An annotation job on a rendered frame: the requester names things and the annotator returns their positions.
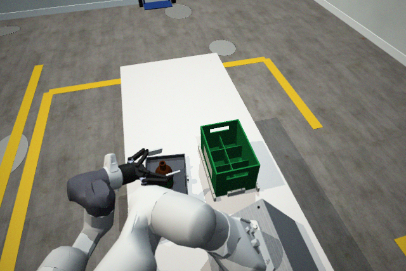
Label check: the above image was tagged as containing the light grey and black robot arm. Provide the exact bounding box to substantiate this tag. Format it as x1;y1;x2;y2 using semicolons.
37;154;275;271

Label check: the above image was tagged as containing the brown bottle with green base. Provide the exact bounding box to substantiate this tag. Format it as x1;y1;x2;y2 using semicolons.
155;161;174;189

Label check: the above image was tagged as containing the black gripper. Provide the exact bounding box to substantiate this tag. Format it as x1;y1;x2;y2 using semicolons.
118;147;181;186

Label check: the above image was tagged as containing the green crate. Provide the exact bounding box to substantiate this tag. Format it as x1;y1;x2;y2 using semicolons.
200;119;260;197

